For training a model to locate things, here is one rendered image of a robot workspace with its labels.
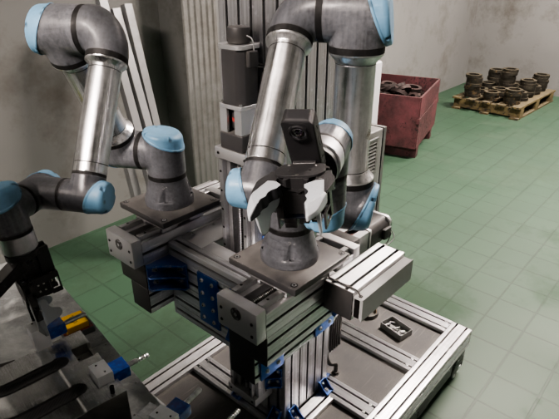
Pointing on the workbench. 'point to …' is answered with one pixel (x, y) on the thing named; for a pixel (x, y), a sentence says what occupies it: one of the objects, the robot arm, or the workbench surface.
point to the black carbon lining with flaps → (47, 399)
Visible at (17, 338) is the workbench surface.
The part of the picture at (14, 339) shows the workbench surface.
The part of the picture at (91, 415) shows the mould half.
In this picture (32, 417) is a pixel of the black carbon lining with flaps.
